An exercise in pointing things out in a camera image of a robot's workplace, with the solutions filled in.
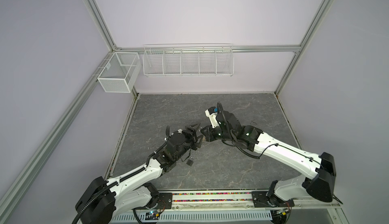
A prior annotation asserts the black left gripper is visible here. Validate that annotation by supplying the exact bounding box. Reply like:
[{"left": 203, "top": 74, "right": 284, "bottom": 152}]
[{"left": 175, "top": 123, "right": 203, "bottom": 161}]

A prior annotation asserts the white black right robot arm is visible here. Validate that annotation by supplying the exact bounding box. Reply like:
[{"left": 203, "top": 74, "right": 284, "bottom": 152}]
[{"left": 201, "top": 102, "right": 336, "bottom": 207}]

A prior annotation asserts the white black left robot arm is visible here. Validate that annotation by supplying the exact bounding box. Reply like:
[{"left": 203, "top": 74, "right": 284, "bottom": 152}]
[{"left": 73, "top": 124, "right": 203, "bottom": 224}]

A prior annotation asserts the dark grey padlock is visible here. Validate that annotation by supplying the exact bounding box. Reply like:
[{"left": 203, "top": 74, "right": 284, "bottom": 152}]
[{"left": 186, "top": 157, "right": 194, "bottom": 166}]

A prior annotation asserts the white mesh box basket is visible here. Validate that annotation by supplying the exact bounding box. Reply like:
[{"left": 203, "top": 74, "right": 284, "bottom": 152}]
[{"left": 98, "top": 52, "right": 141, "bottom": 93}]

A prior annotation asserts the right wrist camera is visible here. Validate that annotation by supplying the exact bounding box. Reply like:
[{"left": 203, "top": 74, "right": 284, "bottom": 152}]
[{"left": 205, "top": 107, "right": 219, "bottom": 128}]

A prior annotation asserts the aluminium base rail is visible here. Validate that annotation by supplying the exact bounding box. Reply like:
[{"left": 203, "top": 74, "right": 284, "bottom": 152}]
[{"left": 88, "top": 188, "right": 335, "bottom": 212}]

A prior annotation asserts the white wire wall basket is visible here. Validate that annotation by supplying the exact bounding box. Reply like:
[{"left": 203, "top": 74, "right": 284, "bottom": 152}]
[{"left": 143, "top": 43, "right": 235, "bottom": 77}]

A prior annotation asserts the white vented cable duct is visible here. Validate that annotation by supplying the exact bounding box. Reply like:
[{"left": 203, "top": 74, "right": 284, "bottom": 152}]
[{"left": 111, "top": 210, "right": 273, "bottom": 224}]

